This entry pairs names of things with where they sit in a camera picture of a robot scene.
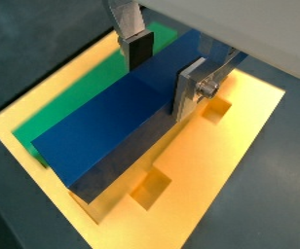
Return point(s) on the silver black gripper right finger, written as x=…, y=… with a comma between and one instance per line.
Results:
x=200, y=79

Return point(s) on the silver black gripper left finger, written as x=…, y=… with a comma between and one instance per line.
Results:
x=135, y=37

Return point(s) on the long blue block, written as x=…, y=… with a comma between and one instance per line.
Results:
x=98, y=140

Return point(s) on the yellow slotted board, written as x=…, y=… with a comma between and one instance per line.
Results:
x=153, y=205

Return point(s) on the long green block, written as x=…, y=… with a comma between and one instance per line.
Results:
x=98, y=78

